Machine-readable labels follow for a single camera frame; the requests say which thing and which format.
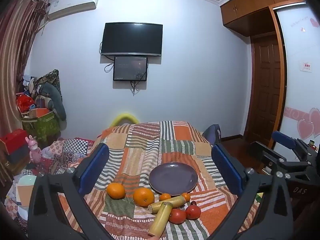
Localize yellow foam ring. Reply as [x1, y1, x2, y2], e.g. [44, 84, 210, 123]
[110, 113, 139, 128]

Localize black wall television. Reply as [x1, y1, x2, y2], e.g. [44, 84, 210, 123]
[101, 22, 163, 57]

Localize red box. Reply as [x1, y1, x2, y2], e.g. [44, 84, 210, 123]
[0, 129, 29, 155]

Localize small black wall monitor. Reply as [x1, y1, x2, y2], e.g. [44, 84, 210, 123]
[113, 56, 148, 82]

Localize striped patchwork blanket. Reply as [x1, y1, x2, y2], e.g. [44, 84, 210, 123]
[57, 121, 265, 240]

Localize blue chair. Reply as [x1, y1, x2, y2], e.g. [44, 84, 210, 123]
[201, 124, 222, 145]

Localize large orange with sticker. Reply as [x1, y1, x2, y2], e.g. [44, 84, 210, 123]
[133, 187, 155, 207]

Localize brown wooden door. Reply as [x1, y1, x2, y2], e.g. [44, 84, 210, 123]
[250, 31, 282, 145]

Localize wooden overhead cabinet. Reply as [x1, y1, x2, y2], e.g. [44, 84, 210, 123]
[220, 0, 309, 37]

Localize dark patterned cushion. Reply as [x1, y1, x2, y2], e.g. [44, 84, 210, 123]
[35, 69, 62, 98]

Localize green patterned bag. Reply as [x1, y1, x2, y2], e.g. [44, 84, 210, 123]
[21, 110, 62, 148]

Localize purple plate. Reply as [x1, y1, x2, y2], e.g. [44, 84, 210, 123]
[149, 162, 199, 196]

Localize red bag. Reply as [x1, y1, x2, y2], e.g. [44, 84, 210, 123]
[16, 94, 36, 113]

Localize white wardrobe door with hearts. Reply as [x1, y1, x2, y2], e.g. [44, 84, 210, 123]
[272, 1, 320, 153]

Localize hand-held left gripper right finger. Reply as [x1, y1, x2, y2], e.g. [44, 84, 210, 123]
[209, 144, 293, 240]

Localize pink rabbit toy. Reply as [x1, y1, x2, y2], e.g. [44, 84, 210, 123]
[25, 135, 43, 167]

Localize corn cob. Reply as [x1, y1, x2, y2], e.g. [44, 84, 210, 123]
[148, 202, 173, 237]

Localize white round container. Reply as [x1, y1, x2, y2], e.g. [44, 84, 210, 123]
[15, 175, 38, 207]

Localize black television cable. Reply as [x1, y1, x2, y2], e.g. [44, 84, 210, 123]
[99, 41, 115, 73]

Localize white air conditioner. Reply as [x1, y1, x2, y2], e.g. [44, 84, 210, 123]
[47, 0, 100, 20]

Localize red tomato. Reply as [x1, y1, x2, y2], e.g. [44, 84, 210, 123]
[169, 209, 187, 224]
[185, 205, 201, 220]

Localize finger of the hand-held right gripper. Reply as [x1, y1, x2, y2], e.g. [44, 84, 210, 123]
[249, 141, 313, 180]
[272, 131, 318, 160]

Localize striped brown curtain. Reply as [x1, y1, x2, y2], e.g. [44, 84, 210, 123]
[0, 0, 49, 140]

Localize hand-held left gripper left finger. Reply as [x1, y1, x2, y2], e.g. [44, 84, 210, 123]
[27, 142, 110, 240]

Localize floral checkered quilt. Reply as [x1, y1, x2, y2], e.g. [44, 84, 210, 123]
[5, 137, 97, 230]

